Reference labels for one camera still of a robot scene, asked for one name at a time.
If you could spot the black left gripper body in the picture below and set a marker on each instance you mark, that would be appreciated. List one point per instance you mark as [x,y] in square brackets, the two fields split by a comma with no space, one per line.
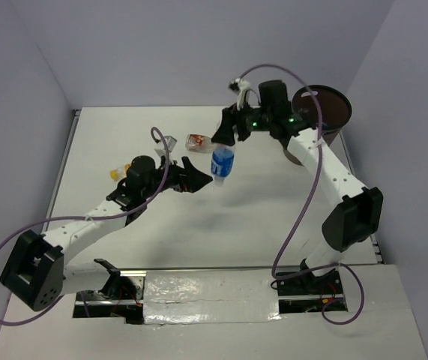
[168,177]

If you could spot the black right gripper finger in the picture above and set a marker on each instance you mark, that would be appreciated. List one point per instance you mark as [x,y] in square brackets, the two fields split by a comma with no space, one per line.
[224,135]
[243,130]

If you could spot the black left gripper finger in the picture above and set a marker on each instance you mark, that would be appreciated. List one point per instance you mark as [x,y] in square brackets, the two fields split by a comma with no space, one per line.
[193,181]
[189,169]

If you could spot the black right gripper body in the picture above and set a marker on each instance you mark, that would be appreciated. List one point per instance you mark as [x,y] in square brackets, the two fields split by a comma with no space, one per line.
[258,118]

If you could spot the blue label white cap bottle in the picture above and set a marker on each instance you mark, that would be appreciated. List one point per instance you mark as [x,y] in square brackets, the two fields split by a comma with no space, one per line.
[222,160]

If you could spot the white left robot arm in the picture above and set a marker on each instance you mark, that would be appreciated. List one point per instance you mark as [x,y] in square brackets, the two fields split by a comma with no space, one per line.
[39,270]

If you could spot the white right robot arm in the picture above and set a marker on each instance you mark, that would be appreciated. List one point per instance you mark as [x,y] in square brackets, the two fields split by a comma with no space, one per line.
[298,125]

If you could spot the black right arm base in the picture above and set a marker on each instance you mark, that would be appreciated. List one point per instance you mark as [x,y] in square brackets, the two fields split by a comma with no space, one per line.
[308,284]

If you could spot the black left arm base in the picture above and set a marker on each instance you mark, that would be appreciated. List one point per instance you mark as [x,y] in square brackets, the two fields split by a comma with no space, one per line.
[123,295]

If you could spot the brown plastic waste bin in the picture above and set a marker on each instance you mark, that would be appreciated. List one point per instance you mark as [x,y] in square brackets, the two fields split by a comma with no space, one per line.
[335,106]

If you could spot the red cap clear bottle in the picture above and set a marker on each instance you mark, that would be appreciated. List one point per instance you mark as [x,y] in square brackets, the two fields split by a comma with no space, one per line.
[199,143]

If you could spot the yellow cap orange label bottle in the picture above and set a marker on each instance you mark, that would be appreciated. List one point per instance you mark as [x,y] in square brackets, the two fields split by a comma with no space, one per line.
[119,173]

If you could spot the white foil covered front board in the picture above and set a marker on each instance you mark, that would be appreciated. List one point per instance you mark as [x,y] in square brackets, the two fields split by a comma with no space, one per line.
[231,315]

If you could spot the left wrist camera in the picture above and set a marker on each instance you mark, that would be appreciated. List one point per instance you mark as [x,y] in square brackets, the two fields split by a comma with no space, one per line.
[165,146]

